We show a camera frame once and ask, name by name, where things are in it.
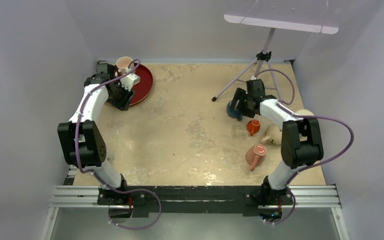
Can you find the dark blue mug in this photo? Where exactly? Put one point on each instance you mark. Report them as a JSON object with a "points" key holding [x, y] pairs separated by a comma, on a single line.
{"points": [[233, 113]]}

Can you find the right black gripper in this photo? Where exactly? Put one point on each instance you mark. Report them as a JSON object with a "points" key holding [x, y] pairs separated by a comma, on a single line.
{"points": [[240, 94]]}

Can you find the beige mug lying sideways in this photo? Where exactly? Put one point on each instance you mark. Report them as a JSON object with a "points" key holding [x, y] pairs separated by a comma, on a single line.
{"points": [[273, 135]]}

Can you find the pink salmon mug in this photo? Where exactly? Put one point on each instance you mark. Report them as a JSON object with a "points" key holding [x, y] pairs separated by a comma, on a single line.
{"points": [[255, 156]]}

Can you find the small orange mug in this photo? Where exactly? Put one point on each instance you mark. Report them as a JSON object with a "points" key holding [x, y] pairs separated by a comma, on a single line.
{"points": [[253, 127]]}

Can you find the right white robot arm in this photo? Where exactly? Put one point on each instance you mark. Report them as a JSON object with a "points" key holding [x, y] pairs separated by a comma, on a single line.
{"points": [[301, 142]]}

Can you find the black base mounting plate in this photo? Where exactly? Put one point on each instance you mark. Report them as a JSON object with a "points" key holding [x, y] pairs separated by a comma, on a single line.
{"points": [[143, 200]]}

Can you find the white pinkish mug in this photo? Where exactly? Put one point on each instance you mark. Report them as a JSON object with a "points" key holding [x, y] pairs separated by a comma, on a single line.
{"points": [[124, 65]]}

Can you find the round red lacquer tray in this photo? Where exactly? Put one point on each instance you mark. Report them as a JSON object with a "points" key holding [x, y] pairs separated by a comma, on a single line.
{"points": [[142, 89]]}

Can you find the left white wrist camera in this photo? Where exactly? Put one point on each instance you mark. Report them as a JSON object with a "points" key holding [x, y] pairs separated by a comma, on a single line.
{"points": [[129, 81]]}

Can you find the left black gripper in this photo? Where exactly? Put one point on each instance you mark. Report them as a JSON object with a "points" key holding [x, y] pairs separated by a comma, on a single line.
{"points": [[123, 104]]}

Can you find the aluminium frame rail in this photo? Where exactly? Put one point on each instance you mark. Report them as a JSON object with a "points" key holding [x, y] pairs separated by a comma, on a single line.
{"points": [[304, 196]]}

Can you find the cream upside down mug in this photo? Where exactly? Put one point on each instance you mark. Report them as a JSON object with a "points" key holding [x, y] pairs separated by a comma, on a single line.
{"points": [[304, 112]]}

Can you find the white overhead light panel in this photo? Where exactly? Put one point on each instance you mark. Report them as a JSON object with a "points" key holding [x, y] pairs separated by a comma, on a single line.
{"points": [[313, 16]]}

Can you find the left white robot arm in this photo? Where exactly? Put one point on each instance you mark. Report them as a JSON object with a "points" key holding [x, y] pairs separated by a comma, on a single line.
{"points": [[81, 141]]}

